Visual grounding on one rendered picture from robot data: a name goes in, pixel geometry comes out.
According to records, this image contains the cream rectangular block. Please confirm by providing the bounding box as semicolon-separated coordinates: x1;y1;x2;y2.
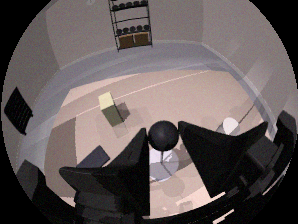
98;92;124;128

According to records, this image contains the dark grey cylinder with light top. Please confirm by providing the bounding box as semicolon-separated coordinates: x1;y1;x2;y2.
217;117;241;136

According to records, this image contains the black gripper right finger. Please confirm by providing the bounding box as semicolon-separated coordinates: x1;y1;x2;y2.
178;120;269;198

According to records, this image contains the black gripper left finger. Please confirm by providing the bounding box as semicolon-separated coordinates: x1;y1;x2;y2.
59;127;150;216

